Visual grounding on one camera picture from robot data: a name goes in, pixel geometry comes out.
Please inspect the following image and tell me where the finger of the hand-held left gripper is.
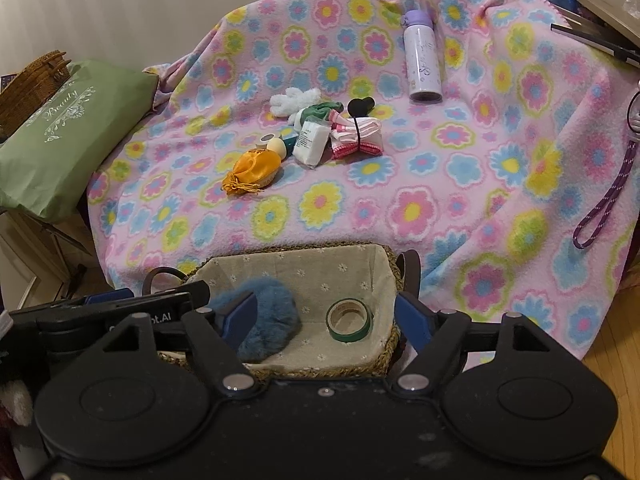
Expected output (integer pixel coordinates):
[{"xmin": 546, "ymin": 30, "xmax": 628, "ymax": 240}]
[
  {"xmin": 70, "ymin": 287, "xmax": 136, "ymax": 307},
  {"xmin": 172, "ymin": 280, "xmax": 211, "ymax": 309}
]

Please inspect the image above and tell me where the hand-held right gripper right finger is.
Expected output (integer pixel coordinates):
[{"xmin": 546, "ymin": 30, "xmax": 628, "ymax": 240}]
[{"xmin": 387, "ymin": 292, "xmax": 548, "ymax": 397}]

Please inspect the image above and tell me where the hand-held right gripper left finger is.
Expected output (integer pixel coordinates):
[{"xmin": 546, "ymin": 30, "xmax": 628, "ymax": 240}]
[{"xmin": 102, "ymin": 292, "xmax": 259, "ymax": 398}]

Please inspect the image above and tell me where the fabric-lined woven basket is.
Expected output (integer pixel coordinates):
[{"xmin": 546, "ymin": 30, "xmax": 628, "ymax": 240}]
[{"xmin": 142, "ymin": 242, "xmax": 423, "ymax": 378}]

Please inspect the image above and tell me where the orange satin pouch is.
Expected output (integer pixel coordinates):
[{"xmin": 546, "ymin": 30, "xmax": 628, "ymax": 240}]
[{"xmin": 221, "ymin": 149, "xmax": 283, "ymax": 197}]

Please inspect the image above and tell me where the pink and white cloth bundle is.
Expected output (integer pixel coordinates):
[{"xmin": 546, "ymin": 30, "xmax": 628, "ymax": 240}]
[{"xmin": 327, "ymin": 115, "xmax": 385, "ymax": 162}]

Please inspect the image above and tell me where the black heart hair tie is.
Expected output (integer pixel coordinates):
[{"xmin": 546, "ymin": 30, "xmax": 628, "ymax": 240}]
[{"xmin": 346, "ymin": 96, "xmax": 376, "ymax": 157}]

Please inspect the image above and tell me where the blue fur pompom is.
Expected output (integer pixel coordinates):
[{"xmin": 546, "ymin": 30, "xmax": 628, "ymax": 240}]
[{"xmin": 207, "ymin": 276, "xmax": 302, "ymax": 363}]

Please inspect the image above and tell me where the green tape roll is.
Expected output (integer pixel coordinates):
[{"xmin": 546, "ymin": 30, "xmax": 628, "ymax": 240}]
[{"xmin": 326, "ymin": 298, "xmax": 374, "ymax": 345}]

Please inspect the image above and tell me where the white cabinet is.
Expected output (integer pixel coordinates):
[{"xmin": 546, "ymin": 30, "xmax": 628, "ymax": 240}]
[{"xmin": 0, "ymin": 210, "xmax": 98, "ymax": 311}]

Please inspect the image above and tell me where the pink floral fleece blanket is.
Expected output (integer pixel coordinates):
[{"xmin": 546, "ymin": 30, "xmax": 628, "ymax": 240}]
[{"xmin": 85, "ymin": 0, "xmax": 640, "ymax": 362}]

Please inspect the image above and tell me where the green printed pillow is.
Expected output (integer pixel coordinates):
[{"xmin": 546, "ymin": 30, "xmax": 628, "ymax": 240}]
[{"xmin": 0, "ymin": 59, "xmax": 160, "ymax": 223}]

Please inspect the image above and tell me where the white plastic packet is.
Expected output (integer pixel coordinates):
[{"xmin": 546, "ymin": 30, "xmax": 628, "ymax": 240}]
[{"xmin": 292, "ymin": 116, "xmax": 333, "ymax": 168}]

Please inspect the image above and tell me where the white plush toy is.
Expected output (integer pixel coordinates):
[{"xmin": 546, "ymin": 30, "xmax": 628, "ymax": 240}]
[{"xmin": 270, "ymin": 87, "xmax": 323, "ymax": 126}]

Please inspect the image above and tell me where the green velvet cloth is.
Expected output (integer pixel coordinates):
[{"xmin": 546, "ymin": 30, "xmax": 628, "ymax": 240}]
[{"xmin": 302, "ymin": 101, "xmax": 346, "ymax": 123}]

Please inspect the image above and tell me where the brown wicker basket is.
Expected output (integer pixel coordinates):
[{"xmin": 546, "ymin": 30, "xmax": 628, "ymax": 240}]
[{"xmin": 0, "ymin": 50, "xmax": 72, "ymax": 136}]

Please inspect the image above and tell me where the white and purple bottle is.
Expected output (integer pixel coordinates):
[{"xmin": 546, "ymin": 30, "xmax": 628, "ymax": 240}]
[{"xmin": 401, "ymin": 9, "xmax": 445, "ymax": 104}]

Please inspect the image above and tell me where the purple rope lanyard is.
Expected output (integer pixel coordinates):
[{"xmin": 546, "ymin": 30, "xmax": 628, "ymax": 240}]
[{"xmin": 572, "ymin": 137, "xmax": 639, "ymax": 250}]

